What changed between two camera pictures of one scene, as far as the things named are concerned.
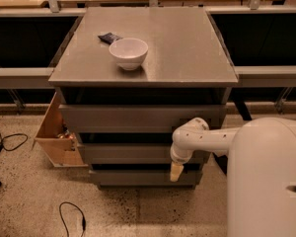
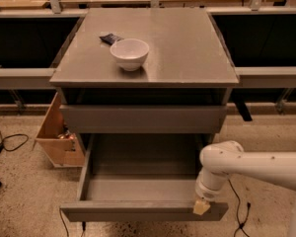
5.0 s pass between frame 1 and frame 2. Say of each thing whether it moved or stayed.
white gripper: moved
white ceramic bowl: stayed
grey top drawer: stayed
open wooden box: stayed
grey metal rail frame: stayed
